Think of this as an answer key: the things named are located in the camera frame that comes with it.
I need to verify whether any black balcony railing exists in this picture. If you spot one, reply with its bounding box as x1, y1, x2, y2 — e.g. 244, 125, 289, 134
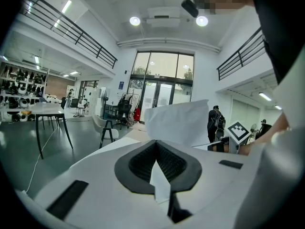
216, 27, 266, 81
21, 0, 118, 69

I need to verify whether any black office chair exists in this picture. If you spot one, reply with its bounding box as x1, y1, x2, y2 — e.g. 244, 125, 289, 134
116, 93, 133, 130

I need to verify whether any white shelf with helmets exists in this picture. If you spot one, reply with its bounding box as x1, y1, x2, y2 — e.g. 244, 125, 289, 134
0, 60, 48, 123

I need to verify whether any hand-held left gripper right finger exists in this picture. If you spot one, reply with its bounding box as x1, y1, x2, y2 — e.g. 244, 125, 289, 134
156, 139, 260, 229

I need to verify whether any white chair with black legs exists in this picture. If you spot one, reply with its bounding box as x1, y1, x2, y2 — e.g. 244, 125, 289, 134
91, 114, 119, 149

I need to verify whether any long ceiling light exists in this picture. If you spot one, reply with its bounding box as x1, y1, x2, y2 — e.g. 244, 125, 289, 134
61, 0, 72, 14
258, 92, 272, 102

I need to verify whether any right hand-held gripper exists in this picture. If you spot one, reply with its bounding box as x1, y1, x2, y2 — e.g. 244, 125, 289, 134
207, 120, 251, 154

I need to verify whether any white cable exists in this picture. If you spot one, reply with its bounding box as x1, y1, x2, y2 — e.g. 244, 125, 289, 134
25, 127, 59, 193

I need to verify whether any person's right forearm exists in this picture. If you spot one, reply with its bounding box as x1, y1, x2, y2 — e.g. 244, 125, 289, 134
238, 112, 291, 156

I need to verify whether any marble table with black legs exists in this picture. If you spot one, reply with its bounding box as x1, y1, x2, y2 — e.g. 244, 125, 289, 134
28, 102, 74, 160

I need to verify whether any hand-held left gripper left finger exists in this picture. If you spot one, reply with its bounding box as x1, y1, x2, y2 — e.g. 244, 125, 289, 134
35, 139, 173, 229

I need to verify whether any white cloth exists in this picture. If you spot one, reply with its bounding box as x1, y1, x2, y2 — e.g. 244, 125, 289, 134
144, 99, 210, 204

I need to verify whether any glass entrance door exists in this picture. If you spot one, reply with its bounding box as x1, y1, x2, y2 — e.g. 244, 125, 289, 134
127, 51, 195, 123

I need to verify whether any white ceiling air conditioner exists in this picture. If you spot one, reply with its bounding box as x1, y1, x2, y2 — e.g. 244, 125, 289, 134
145, 7, 181, 29

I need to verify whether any black head-worn camera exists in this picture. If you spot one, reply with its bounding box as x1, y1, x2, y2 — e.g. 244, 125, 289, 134
181, 0, 200, 18

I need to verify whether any white ceiling pipe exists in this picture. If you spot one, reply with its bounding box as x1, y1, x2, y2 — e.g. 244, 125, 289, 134
116, 38, 221, 53

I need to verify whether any standing fan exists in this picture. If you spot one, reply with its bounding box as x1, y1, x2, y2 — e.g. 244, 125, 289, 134
99, 89, 110, 117

